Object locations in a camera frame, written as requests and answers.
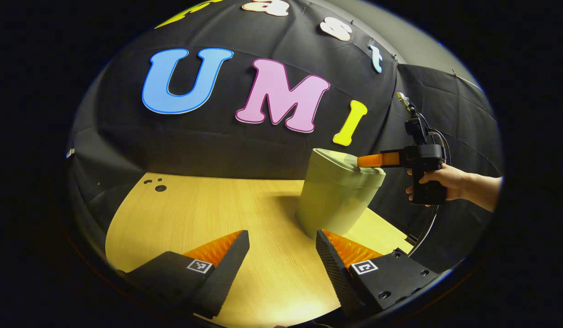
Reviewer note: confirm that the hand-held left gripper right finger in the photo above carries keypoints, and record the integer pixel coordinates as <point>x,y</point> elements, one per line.
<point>338,278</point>

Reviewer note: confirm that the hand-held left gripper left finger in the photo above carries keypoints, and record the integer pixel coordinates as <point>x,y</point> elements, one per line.
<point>226,278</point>

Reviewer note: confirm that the pale green desktop garbage bin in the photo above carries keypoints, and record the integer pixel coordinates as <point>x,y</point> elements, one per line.
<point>331,200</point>

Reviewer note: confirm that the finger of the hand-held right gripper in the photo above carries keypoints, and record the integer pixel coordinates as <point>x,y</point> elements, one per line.
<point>377,160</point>

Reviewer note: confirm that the wooden desktop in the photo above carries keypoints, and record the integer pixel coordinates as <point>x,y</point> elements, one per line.
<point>240,209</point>

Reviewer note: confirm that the black backdrop cloth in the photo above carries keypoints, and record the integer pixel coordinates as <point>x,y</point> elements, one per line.
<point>217,136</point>

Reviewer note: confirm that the silver cloth clip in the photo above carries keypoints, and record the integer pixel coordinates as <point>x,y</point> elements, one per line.
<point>70,153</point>

